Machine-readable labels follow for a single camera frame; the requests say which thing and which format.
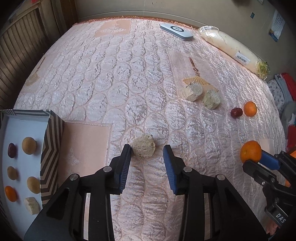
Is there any brown longan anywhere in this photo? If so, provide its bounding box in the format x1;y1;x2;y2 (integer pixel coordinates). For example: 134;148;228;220
27;176;41;194
7;166;18;180

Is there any pile of clothes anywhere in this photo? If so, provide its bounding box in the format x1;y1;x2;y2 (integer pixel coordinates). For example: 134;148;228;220
267;74;295;152

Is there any white flat electronic device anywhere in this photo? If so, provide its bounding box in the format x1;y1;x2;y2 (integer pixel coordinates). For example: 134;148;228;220
159;24;194;41

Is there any striped cardboard box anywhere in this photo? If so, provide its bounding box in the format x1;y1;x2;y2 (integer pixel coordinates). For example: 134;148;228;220
1;109;64;238

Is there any white wrapped radish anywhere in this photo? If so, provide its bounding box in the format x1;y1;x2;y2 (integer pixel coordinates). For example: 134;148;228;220
199;26;270;80

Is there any orange tangerine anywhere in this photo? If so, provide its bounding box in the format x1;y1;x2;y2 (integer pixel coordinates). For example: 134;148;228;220
243;101;257;117
4;186;18;202
240;141;262;163

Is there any pink quilted bed cover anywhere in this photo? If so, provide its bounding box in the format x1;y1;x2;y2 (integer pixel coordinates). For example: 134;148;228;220
15;19;285;240

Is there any wall calendar paper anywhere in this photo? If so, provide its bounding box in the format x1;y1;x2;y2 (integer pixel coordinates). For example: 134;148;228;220
268;10;285;42

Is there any wooden slatted cabinet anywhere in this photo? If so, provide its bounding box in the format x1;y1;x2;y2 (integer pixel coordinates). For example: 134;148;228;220
1;1;78;109

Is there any dark red jujube date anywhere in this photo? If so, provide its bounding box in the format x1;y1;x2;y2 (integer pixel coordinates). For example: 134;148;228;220
230;108;243;118

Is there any dark red jujube in box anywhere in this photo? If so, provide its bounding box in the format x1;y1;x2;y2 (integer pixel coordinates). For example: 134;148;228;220
8;143;17;159

